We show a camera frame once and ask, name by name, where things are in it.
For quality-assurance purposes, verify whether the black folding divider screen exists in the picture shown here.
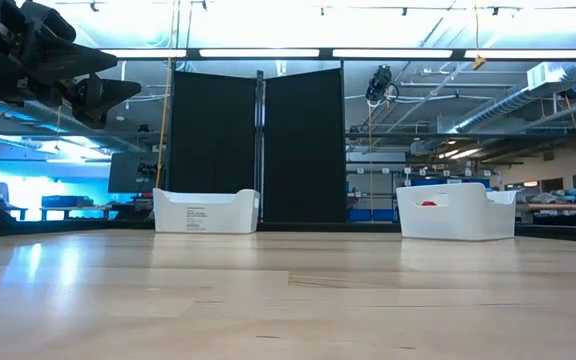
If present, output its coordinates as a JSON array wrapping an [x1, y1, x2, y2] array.
[[166, 67, 348, 224]]

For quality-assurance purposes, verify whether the blue workbench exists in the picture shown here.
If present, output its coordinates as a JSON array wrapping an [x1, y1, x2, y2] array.
[[41, 195, 95, 210]]

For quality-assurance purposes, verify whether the ceiling light strip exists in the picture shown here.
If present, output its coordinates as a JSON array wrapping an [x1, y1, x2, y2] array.
[[463, 49, 576, 60], [198, 48, 321, 59], [332, 48, 453, 60], [102, 48, 188, 59]]

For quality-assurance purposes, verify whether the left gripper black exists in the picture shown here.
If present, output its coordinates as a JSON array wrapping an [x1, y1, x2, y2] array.
[[0, 0, 143, 130]]

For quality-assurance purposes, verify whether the silver ventilation duct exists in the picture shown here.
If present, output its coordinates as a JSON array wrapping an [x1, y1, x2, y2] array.
[[455, 59, 576, 134]]

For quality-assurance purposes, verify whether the white bin with printed label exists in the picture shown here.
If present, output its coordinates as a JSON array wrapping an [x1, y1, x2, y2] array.
[[152, 187, 261, 235]]

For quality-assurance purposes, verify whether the thin yellow cord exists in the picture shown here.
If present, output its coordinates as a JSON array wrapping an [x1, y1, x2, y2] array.
[[367, 104, 375, 216]]

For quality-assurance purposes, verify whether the black ceiling-hung camera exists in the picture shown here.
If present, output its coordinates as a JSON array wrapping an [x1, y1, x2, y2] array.
[[365, 64, 400, 107]]

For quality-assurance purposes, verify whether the yellow hanging strap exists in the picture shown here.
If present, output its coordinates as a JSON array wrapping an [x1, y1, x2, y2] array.
[[154, 57, 175, 189]]

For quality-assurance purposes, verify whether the wooden workbench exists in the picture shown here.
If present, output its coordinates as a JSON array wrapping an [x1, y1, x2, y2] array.
[[517, 202, 576, 212]]

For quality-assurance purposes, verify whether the dark computer monitor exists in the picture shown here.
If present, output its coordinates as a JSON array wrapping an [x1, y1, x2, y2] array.
[[107, 151, 162, 195]]

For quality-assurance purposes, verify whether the white plastic bin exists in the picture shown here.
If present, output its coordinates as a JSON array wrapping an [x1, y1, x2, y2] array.
[[396, 182, 518, 241]]

